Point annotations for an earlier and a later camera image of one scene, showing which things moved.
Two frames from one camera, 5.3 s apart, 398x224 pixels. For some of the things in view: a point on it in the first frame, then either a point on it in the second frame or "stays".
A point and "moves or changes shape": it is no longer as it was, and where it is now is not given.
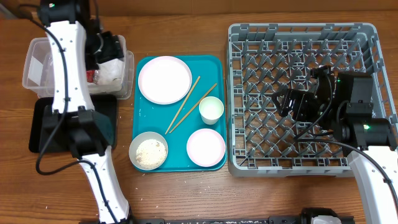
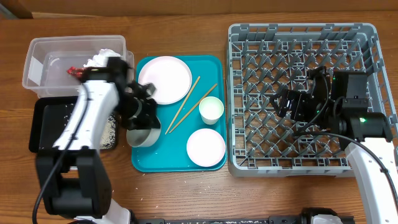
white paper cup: (211, 109) stays
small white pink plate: (206, 147) stays
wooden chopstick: (183, 105) stays
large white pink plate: (165, 80) stays
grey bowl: (140, 138) → (143, 138)
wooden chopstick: (189, 111) stays
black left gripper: (114, 50) → (143, 120)
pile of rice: (150, 154) moves or changes shape
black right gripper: (301, 97) stays
